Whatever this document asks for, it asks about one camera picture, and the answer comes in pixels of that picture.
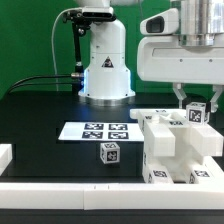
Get black camera on stand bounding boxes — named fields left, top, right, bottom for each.
left=63, top=7, right=116, bottom=78

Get white camera cable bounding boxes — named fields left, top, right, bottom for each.
left=50, top=8, right=74, bottom=92

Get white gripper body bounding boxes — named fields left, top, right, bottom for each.
left=137, top=8, right=224, bottom=85

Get white marker cube front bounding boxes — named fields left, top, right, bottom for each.
left=100, top=142, right=120, bottom=164

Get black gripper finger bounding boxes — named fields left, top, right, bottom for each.
left=210, top=85, right=224, bottom=113
left=173, top=83, right=186, bottom=109

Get white left fence bar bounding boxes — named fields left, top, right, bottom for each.
left=0, top=144, right=12, bottom=176

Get white paper marker sheet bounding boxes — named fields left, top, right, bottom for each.
left=58, top=122, right=144, bottom=142

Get white chair seat part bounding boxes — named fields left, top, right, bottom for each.
left=142, top=119, right=209, bottom=183

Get white marker cube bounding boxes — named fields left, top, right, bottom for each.
left=186, top=102, right=210, bottom=124
left=100, top=142, right=120, bottom=164

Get white front fence bar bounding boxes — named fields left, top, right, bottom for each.
left=0, top=183, right=224, bottom=210

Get black cables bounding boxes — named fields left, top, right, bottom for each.
left=7, top=73, right=84, bottom=94

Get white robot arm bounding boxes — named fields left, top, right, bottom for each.
left=75, top=0, right=224, bottom=112

